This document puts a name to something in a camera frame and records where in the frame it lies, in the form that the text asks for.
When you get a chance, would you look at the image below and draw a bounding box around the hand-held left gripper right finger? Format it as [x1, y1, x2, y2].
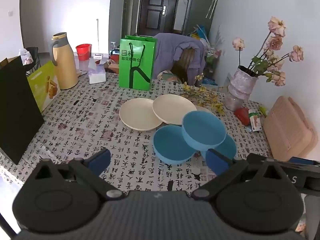
[192, 149, 283, 201]

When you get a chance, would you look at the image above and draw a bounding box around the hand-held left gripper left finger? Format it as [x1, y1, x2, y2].
[32, 148, 125, 201]

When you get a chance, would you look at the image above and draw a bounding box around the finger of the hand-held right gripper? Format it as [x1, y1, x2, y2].
[290, 156, 320, 167]

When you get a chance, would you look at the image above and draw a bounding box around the blue bowl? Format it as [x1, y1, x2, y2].
[153, 125, 198, 165]
[182, 110, 227, 153]
[200, 134, 237, 161]

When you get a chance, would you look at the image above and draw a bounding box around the cream plate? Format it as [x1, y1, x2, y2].
[153, 94, 198, 125]
[119, 98, 163, 131]
[195, 106, 216, 117]

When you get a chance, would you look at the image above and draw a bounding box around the calligraphy print tablecloth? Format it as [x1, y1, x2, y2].
[0, 71, 275, 202]

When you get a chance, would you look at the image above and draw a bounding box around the pink ribbed case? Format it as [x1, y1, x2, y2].
[264, 95, 318, 162]

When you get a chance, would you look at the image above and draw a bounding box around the red box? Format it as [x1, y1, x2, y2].
[234, 107, 250, 125]

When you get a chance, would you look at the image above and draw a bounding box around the white and green box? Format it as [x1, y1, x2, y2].
[248, 109, 262, 132]

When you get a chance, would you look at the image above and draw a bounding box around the yellow flower branch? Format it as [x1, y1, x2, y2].
[181, 81, 225, 113]

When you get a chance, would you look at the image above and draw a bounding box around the pale purple vase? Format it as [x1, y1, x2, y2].
[224, 65, 259, 112]

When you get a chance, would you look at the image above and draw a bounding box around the tissue pack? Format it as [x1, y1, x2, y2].
[87, 59, 107, 84]

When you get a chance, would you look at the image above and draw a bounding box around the yellow-green snack box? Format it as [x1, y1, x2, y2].
[27, 60, 61, 113]

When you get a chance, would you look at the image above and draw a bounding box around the black paper bag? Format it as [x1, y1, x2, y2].
[0, 56, 45, 165]

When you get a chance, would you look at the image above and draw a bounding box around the patterned seat cushion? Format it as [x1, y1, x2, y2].
[157, 70, 180, 82]

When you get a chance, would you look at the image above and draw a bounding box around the yellow thermos jug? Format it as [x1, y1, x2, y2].
[51, 32, 79, 90]

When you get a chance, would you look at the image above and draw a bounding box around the wooden chair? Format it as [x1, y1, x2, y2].
[172, 48, 198, 85]

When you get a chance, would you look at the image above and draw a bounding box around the green paper bag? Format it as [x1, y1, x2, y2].
[118, 35, 158, 91]

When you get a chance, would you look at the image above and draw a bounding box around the red bucket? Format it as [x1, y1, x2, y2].
[75, 44, 92, 61]

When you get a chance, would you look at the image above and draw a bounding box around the black folding chair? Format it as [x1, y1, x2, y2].
[25, 47, 42, 75]

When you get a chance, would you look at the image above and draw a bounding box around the pink flowers bunch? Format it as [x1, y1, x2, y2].
[232, 16, 304, 87]

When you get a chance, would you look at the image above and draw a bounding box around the purple jacket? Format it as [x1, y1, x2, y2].
[154, 32, 206, 87]

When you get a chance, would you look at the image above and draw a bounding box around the grey refrigerator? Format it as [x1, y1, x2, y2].
[182, 0, 220, 37]

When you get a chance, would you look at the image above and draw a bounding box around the dark brown door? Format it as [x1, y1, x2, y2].
[137, 0, 175, 34]

